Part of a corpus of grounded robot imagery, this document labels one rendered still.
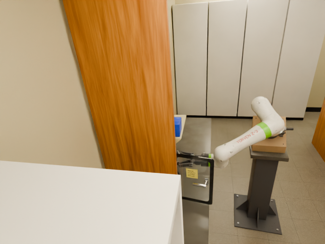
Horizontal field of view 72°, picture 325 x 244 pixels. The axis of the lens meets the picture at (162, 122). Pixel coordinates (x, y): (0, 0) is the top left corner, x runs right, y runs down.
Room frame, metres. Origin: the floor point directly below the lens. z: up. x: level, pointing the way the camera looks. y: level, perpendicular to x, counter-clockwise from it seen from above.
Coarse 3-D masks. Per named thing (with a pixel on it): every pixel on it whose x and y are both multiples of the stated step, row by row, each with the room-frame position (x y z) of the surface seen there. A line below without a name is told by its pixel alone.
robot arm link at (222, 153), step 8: (256, 128) 1.27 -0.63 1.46; (240, 136) 1.26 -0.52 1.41; (248, 136) 1.23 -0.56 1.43; (256, 136) 1.23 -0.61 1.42; (264, 136) 1.23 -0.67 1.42; (224, 144) 1.23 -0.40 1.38; (232, 144) 1.20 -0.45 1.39; (240, 144) 1.20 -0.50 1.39; (248, 144) 1.21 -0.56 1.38; (216, 152) 1.18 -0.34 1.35; (224, 152) 1.16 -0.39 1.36; (232, 152) 1.17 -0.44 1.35; (216, 160) 1.19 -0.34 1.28; (224, 160) 1.15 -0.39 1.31
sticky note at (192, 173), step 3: (186, 168) 1.13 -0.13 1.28; (189, 168) 1.12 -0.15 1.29; (186, 171) 1.13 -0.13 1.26; (189, 171) 1.12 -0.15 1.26; (192, 171) 1.12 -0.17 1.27; (195, 171) 1.11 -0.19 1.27; (186, 174) 1.13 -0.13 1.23; (189, 174) 1.12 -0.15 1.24; (192, 174) 1.12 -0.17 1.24; (195, 174) 1.11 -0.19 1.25; (189, 177) 1.12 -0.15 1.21; (192, 177) 1.12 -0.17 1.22; (195, 177) 1.11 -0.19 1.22
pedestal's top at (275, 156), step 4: (252, 152) 1.67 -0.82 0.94; (256, 152) 1.67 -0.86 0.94; (260, 152) 1.66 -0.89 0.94; (264, 152) 1.66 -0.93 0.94; (268, 152) 1.65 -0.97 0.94; (272, 152) 1.65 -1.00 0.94; (276, 152) 1.64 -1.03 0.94; (252, 156) 1.64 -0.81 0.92; (256, 156) 1.63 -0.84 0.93; (260, 156) 1.62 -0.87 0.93; (264, 156) 1.61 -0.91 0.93; (268, 156) 1.60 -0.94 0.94; (272, 156) 1.59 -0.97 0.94; (276, 156) 1.59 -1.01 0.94; (280, 156) 1.58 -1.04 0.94; (284, 156) 1.58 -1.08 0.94; (276, 160) 1.58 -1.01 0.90; (280, 160) 1.57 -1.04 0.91; (284, 160) 1.56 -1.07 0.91; (288, 160) 1.55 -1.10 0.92
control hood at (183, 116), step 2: (174, 116) 1.45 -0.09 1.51; (176, 116) 1.45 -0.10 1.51; (178, 116) 1.44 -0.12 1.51; (180, 116) 1.44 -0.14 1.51; (182, 116) 1.44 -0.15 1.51; (184, 116) 1.44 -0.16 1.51; (182, 118) 1.41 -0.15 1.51; (184, 118) 1.41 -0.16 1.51; (182, 120) 1.38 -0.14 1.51; (184, 120) 1.38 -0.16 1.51; (182, 122) 1.34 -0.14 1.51; (184, 122) 1.35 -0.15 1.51; (182, 124) 1.32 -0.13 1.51; (182, 126) 1.29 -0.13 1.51; (182, 128) 1.27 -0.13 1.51; (182, 130) 1.25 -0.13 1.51; (182, 132) 1.23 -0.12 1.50; (180, 134) 1.20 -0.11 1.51; (180, 136) 1.17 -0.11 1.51; (176, 138) 1.16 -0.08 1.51; (178, 138) 1.15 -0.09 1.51; (180, 138) 1.15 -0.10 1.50; (176, 140) 1.16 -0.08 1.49; (178, 140) 1.15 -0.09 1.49; (176, 142) 1.16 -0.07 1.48
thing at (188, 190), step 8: (184, 160) 1.13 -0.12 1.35; (192, 160) 1.12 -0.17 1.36; (200, 160) 1.10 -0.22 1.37; (208, 160) 1.08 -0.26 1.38; (184, 168) 1.14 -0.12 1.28; (192, 168) 1.12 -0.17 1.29; (200, 168) 1.10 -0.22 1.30; (208, 168) 1.08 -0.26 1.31; (184, 176) 1.14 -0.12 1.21; (200, 176) 1.10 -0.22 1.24; (208, 176) 1.08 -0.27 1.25; (184, 184) 1.14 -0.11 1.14; (208, 184) 1.08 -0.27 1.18; (184, 192) 1.14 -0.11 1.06; (192, 192) 1.12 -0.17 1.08; (200, 192) 1.10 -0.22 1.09; (208, 192) 1.08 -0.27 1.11; (192, 200) 1.12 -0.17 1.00; (200, 200) 1.10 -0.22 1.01; (208, 200) 1.08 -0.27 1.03
